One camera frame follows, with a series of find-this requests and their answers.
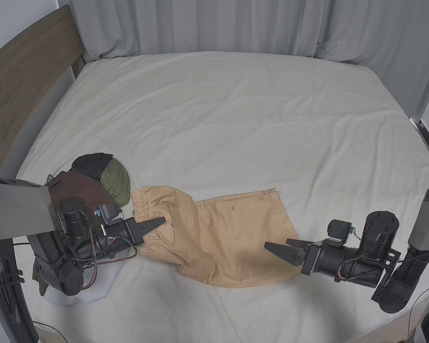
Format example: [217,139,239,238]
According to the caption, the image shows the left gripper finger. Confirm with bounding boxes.
[140,217,166,234]

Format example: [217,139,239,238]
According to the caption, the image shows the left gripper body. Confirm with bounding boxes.
[93,218,146,261]

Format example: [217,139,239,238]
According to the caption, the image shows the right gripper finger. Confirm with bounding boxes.
[286,239,314,250]
[264,241,306,266]

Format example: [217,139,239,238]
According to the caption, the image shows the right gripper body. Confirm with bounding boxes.
[302,240,360,283]

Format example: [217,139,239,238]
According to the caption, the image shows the beige shorts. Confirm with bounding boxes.
[130,185,301,289]

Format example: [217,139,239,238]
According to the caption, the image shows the bed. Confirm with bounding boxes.
[0,5,429,343]

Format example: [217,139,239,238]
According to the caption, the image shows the white curtain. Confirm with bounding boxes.
[56,0,429,121]

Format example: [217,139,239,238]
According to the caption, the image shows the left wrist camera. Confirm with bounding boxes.
[99,204,126,227]

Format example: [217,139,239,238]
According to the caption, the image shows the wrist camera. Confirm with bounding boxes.
[327,219,355,246]
[99,204,126,227]

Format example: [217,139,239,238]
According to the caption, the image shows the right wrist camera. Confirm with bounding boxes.
[327,219,355,246]

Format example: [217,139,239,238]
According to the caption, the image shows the black cable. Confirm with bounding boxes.
[408,285,429,343]
[32,321,71,343]

